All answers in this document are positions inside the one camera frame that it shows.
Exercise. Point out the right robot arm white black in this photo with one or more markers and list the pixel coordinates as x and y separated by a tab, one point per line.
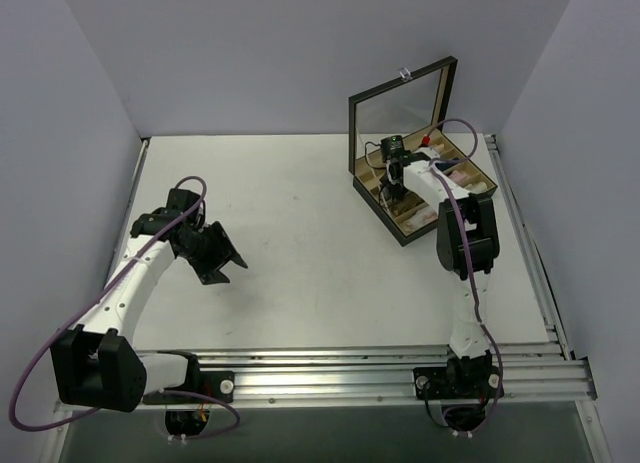
467	246

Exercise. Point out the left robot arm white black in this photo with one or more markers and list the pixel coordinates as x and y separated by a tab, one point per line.
95	364

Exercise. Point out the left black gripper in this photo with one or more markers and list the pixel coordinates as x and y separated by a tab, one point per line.
214	253

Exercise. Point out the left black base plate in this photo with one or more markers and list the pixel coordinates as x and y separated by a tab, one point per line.
217	384

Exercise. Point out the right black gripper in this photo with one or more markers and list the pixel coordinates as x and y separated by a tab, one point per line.
392	180

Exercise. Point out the black compartment storage box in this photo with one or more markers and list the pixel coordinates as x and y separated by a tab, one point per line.
412	105

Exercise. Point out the aluminium mounting rail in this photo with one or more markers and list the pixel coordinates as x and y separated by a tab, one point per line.
538	372

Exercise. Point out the pale green rolled underwear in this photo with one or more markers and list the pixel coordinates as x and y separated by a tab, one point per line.
477	187

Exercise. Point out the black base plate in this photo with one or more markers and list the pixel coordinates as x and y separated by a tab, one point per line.
438	383
217	384

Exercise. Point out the tan rolled underwear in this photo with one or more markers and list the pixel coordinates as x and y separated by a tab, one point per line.
401	207

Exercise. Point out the light pink rolled underwear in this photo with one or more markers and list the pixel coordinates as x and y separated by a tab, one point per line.
420	219

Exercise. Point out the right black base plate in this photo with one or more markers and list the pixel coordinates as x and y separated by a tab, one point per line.
438	383

